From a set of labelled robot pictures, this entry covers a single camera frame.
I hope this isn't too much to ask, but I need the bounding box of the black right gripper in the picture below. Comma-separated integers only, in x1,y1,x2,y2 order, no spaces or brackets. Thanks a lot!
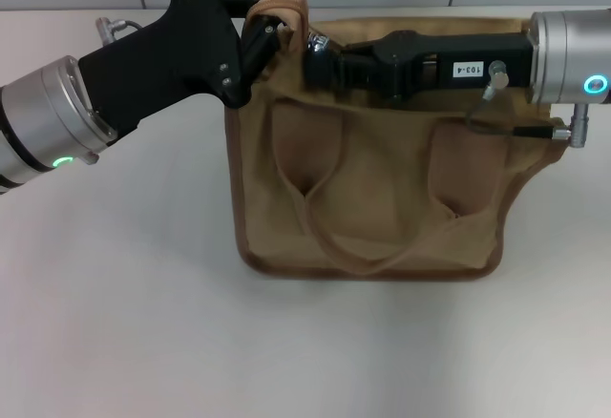
340,29,535,105

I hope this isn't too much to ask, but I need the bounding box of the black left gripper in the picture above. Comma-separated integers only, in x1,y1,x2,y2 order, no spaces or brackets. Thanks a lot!
77,0,284,141

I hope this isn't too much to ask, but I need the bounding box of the silver metal zipper pull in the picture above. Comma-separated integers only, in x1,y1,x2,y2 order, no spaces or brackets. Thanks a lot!
304,30,345,89

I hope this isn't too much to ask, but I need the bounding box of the khaki canvas food bag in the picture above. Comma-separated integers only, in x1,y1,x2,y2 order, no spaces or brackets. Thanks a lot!
223,0,572,282

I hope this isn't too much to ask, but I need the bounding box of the silver left gripper cable connector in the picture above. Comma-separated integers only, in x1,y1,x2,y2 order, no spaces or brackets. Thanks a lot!
94,15,144,43

